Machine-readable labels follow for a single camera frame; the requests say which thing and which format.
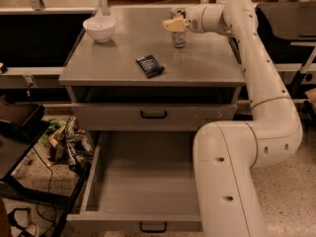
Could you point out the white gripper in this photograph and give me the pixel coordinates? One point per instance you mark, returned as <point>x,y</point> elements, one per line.
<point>194,21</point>

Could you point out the silver redbull can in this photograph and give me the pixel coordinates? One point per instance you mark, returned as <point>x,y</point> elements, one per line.
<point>178,39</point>

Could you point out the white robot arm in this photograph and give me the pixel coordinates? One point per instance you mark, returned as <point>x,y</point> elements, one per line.
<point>225,151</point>

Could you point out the grey drawer cabinet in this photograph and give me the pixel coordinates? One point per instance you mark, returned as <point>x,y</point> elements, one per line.
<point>203,72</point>

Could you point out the closed grey top drawer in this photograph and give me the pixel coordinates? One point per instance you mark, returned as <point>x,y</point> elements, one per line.
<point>162,117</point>

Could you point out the open grey middle drawer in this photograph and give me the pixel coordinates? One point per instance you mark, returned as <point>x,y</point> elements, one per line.
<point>141,181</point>

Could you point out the dark blue snack packet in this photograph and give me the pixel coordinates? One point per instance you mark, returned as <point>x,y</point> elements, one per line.
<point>150,66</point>

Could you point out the white ceramic bowl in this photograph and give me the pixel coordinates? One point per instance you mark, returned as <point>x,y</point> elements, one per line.
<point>100,28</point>

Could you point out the black table right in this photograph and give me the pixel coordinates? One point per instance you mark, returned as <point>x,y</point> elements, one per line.
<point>288,32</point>

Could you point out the pile of snack bags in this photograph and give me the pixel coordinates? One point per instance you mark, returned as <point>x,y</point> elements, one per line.
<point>64,139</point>

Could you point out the black side table left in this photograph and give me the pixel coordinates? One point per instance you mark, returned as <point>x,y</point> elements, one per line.
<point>21,128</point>

